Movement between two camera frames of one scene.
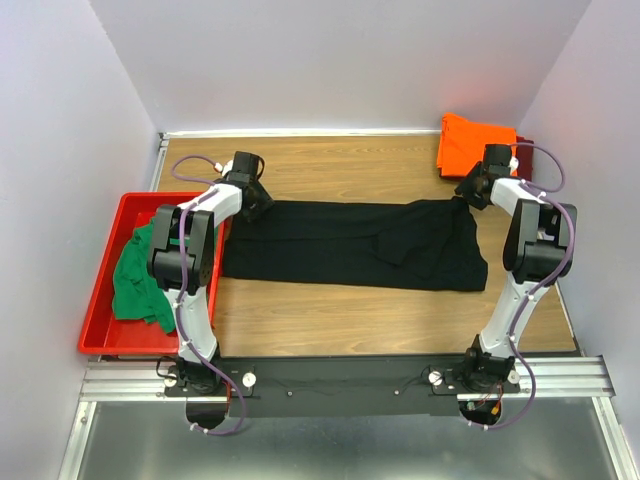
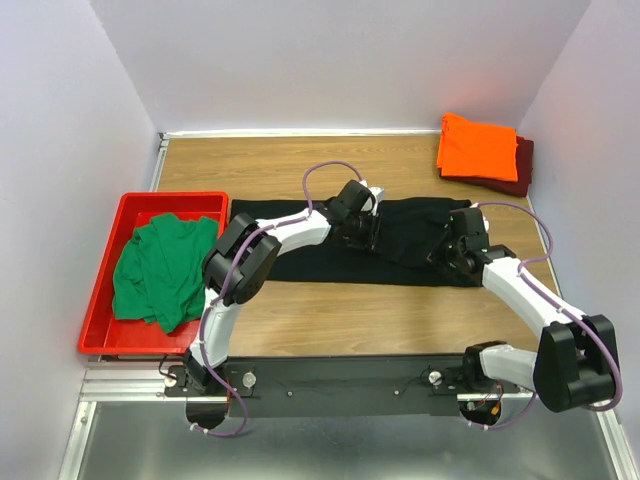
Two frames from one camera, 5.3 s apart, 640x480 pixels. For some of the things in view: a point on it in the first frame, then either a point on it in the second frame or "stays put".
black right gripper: (464, 188) → (436, 258)
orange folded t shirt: (462, 144) stays put
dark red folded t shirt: (524, 149) stays put
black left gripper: (264, 202) → (368, 242)
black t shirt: (418, 246) stays put
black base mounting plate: (343, 385) stays put
